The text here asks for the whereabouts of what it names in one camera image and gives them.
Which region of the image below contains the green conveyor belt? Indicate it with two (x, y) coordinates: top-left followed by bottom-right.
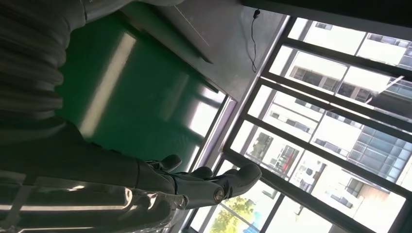
(54, 13), (226, 174)

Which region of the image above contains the green tree outside window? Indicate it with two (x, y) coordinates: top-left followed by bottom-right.
(209, 195), (255, 233)

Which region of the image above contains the aluminium conveyor frame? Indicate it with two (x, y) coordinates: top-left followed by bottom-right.
(185, 96), (240, 176)

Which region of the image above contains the thin black cable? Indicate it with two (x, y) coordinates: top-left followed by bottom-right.
(250, 9), (261, 73)

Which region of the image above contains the dark window frame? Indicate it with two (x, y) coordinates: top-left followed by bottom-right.
(180, 14), (412, 233)

